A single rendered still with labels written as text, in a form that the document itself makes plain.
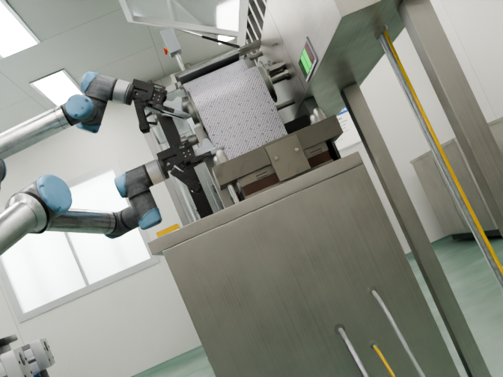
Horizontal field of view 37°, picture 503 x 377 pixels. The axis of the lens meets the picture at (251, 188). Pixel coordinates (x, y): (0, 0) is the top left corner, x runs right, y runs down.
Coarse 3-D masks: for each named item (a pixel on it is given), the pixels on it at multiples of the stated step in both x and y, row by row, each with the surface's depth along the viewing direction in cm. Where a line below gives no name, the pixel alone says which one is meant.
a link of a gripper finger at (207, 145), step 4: (204, 140) 242; (208, 140) 242; (204, 144) 242; (208, 144) 242; (212, 144) 242; (200, 148) 242; (204, 148) 242; (208, 148) 242; (212, 148) 242; (216, 148) 242; (220, 148) 242; (224, 148) 243; (196, 152) 242; (200, 152) 242; (204, 152) 242; (212, 152) 241; (208, 156) 241
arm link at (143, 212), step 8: (144, 192) 239; (136, 200) 238; (144, 200) 238; (152, 200) 240; (128, 208) 242; (136, 208) 239; (144, 208) 238; (152, 208) 239; (128, 216) 241; (136, 216) 239; (144, 216) 238; (152, 216) 238; (160, 216) 241; (128, 224) 242; (136, 224) 242; (144, 224) 238; (152, 224) 238
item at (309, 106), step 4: (312, 96) 248; (304, 100) 248; (308, 100) 248; (312, 100) 248; (304, 104) 250; (308, 104) 248; (312, 104) 248; (316, 104) 248; (300, 108) 260; (304, 108) 254; (308, 108) 248; (312, 108) 248; (300, 112) 264; (304, 112) 256; (308, 112) 248; (312, 112) 248; (296, 116) 274; (300, 116) 267; (308, 116) 251; (308, 120) 255; (336, 148) 247; (340, 156) 247
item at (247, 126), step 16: (224, 112) 245; (240, 112) 245; (256, 112) 245; (272, 112) 246; (208, 128) 244; (224, 128) 245; (240, 128) 245; (256, 128) 245; (272, 128) 245; (224, 144) 244; (240, 144) 244; (256, 144) 244
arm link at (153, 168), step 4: (156, 160) 243; (144, 164) 241; (148, 164) 240; (152, 164) 240; (156, 164) 240; (148, 168) 239; (152, 168) 239; (156, 168) 239; (160, 168) 240; (148, 172) 239; (152, 172) 239; (156, 172) 239; (160, 172) 239; (152, 176) 239; (156, 176) 239; (160, 176) 240; (164, 176) 241; (152, 180) 240; (156, 180) 240; (160, 180) 241; (164, 180) 242
